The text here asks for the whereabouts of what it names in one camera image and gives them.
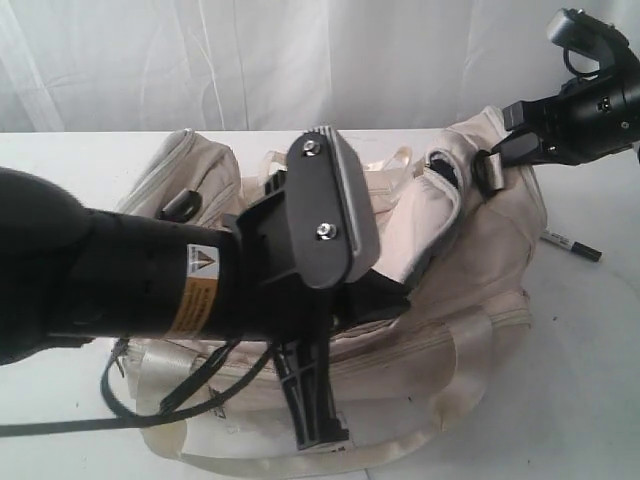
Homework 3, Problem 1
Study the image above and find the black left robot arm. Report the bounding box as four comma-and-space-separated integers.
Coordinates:
1, 169, 410, 449

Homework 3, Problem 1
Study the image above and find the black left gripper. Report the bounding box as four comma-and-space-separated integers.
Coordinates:
225, 171, 411, 449

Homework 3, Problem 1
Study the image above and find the cream fabric duffel bag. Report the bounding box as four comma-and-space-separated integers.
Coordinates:
142, 106, 547, 479

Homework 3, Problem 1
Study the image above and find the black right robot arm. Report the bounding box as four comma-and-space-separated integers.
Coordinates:
491, 8, 639, 168

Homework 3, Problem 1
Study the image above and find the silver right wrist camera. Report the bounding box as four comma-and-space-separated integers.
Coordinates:
546, 8, 595, 56

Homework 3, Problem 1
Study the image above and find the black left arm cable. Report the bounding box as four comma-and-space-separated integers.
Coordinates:
0, 334, 281, 441

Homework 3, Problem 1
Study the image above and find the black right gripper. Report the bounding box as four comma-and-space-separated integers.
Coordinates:
492, 79, 639, 168

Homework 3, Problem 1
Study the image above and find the white marker with black cap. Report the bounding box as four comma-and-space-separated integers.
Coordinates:
541, 230, 603, 263

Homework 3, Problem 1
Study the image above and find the white backdrop curtain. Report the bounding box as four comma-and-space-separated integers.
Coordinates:
0, 0, 640, 135

